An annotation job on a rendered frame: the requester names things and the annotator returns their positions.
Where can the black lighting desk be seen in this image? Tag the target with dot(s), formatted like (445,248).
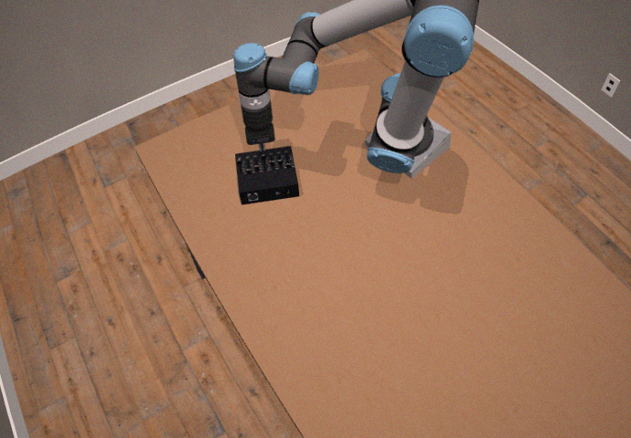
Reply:
(268,180)

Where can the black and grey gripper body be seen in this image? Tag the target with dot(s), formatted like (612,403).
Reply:
(257,117)

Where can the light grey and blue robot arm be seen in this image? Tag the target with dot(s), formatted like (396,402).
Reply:
(438,43)

